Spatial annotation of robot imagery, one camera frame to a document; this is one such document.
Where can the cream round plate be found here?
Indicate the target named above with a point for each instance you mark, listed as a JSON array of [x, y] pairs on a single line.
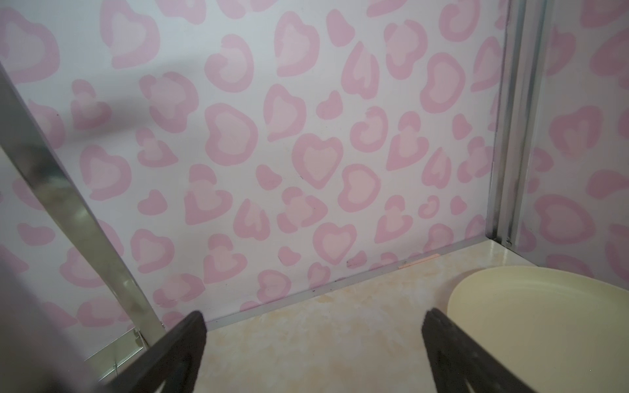
[[554, 330]]

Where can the stainless steel dish rack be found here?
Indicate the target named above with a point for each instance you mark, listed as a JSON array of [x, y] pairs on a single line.
[[31, 154]]

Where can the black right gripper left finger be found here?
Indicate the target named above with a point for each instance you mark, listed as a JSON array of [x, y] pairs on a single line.
[[171, 365]]

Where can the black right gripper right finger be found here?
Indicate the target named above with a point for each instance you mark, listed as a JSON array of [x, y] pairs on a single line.
[[459, 364]]

